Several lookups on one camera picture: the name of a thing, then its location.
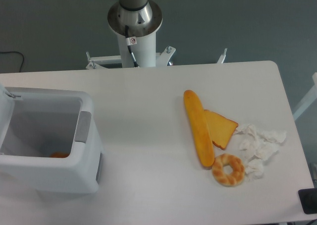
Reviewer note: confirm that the toast slice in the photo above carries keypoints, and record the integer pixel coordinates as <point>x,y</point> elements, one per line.
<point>221,128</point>

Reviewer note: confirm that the white frame at right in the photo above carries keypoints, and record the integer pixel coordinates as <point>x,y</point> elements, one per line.
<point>307,100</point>

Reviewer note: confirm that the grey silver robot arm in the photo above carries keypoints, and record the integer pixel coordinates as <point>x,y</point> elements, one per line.
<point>136,18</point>

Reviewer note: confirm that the white trash can body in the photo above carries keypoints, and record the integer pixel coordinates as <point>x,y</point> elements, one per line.
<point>45,121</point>

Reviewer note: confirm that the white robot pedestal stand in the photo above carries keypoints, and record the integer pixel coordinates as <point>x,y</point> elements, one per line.
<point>134,52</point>

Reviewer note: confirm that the orange item inside can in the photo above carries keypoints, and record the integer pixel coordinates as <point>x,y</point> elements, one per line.
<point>59,155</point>

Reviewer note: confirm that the black device at edge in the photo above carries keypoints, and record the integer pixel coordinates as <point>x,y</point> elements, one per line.
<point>308,199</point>

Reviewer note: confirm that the white trash can lid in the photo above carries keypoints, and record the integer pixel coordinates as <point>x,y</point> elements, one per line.
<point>6,110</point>

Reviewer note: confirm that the braided ring bread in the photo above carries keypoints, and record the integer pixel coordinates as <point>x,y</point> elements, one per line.
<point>228,170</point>

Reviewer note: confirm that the long yellow baguette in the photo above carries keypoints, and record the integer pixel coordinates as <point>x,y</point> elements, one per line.
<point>199,127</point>

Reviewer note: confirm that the crumpled white tissue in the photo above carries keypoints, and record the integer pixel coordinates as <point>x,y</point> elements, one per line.
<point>257,148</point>

